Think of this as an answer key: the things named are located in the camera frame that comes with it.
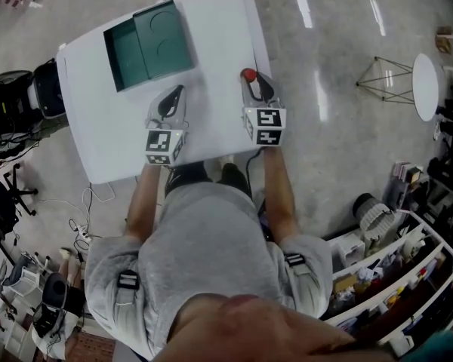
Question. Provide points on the wooden stool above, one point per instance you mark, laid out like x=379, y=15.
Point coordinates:
x=444, y=42

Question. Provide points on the white metal shelf rack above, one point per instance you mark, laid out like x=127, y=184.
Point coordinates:
x=434, y=236

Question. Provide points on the white ribbed container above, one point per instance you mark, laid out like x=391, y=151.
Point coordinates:
x=377, y=221

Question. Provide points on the small red-capped bottle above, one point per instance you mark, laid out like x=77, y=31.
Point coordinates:
x=248, y=75

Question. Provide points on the person's right forearm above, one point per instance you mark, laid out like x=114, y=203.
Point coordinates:
x=281, y=198

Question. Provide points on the dark green box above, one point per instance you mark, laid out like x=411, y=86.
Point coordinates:
x=166, y=40

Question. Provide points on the person's grey shirt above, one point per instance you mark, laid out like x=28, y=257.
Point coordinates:
x=207, y=240

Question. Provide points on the round white side table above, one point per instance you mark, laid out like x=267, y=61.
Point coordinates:
x=428, y=85

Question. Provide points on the person's black trousers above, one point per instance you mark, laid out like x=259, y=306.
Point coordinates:
x=188, y=175

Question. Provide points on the small stack of books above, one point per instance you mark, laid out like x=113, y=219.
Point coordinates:
x=402, y=170

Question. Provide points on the person's face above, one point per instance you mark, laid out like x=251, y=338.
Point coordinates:
x=256, y=334

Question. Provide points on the black office chair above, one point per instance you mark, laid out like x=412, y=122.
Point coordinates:
x=7, y=202

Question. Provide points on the person's left forearm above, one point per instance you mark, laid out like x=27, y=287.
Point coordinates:
x=143, y=202

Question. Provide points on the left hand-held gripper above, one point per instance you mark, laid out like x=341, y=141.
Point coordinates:
x=158, y=142

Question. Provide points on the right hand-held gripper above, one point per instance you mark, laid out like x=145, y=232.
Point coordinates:
x=268, y=121

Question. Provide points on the person's right beige shoe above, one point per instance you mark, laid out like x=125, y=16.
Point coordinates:
x=226, y=159

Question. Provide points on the small white power strip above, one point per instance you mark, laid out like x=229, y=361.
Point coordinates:
x=85, y=235

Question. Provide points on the black white backpack unit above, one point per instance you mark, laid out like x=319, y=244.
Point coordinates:
x=47, y=89

